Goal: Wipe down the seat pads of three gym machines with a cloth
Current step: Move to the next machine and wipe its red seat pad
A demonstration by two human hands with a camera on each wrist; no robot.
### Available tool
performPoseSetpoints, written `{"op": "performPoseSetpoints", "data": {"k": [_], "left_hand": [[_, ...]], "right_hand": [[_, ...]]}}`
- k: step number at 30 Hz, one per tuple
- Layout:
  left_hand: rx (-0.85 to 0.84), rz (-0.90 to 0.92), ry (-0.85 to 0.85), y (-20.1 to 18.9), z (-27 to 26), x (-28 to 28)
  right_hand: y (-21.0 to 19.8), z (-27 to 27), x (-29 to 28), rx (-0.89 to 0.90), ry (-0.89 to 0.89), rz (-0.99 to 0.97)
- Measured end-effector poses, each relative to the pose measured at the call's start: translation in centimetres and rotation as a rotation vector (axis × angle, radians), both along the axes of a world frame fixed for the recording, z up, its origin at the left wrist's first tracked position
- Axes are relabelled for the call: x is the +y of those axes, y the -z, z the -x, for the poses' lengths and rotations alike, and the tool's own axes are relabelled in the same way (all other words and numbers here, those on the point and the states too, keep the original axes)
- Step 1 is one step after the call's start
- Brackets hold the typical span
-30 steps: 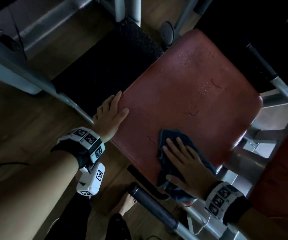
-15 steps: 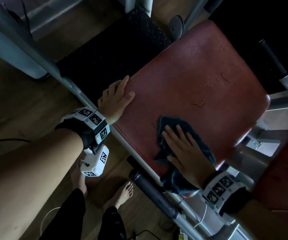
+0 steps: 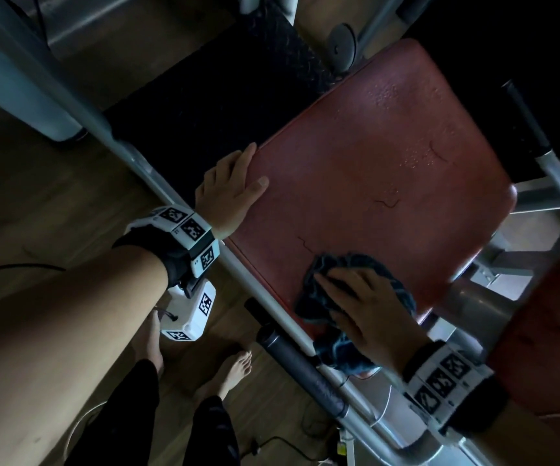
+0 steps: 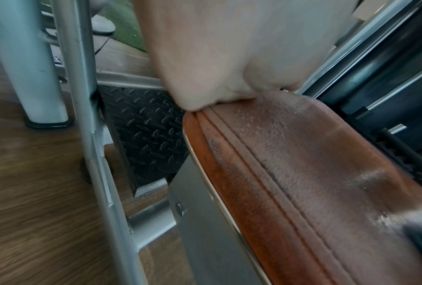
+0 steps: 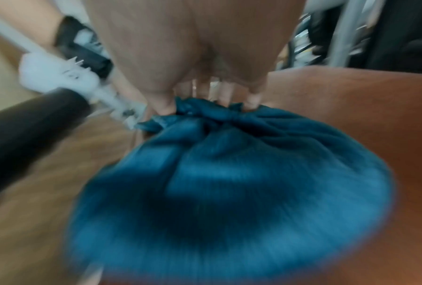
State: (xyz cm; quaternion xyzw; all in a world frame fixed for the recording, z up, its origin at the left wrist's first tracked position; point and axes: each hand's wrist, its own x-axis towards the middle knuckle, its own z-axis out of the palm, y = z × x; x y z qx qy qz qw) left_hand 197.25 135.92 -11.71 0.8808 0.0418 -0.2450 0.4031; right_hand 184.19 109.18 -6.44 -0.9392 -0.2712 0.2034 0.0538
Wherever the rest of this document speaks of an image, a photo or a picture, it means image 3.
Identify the red machine backrest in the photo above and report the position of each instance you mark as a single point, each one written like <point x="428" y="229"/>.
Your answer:
<point x="552" y="334"/>

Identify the person's dark trousers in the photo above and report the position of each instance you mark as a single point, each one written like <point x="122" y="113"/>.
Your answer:
<point x="124" y="422"/>

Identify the blue cleaning cloth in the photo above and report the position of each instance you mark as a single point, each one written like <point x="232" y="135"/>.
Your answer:
<point x="309" y="296"/>

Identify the person's right hand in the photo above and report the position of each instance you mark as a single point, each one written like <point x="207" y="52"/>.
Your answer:
<point x="382" y="320"/>

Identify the grey wheeled machine frame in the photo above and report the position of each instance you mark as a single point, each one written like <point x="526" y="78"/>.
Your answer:
<point x="343" y="46"/>

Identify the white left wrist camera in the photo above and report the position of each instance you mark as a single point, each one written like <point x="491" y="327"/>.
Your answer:
<point x="190" y="317"/>

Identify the person's foot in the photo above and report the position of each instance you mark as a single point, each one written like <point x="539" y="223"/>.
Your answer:
<point x="148" y="339"/>
<point x="229" y="373"/>

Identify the person's right forearm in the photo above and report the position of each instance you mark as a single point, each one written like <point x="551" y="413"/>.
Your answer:
<point x="542" y="441"/>

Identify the small black diamond plate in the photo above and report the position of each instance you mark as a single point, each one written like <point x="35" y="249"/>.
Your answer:
<point x="212" y="92"/>

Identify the marker wristband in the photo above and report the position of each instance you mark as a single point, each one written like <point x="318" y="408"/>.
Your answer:
<point x="173" y="237"/>
<point x="454" y="388"/>

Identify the right marker wristband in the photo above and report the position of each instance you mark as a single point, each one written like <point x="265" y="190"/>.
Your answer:
<point x="454" y="388"/>

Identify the red square machine seat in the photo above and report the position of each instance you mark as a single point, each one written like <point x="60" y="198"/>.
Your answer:
<point x="382" y="164"/>

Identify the silver tubular machine frame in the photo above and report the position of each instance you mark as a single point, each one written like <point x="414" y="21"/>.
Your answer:
<point x="139" y="162"/>

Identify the left marker wristband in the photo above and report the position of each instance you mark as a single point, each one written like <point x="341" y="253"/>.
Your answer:
<point x="173" y="237"/>

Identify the person's left forearm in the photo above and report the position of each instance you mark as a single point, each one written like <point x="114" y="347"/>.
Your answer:
<point x="56" y="344"/>

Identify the person's right foot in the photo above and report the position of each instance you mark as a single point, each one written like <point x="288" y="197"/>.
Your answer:
<point x="229" y="373"/>

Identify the person's left foot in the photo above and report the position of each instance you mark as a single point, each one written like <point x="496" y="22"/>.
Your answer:
<point x="148" y="339"/>

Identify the person's left hand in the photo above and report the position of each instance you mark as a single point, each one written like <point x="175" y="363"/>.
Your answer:
<point x="226" y="194"/>

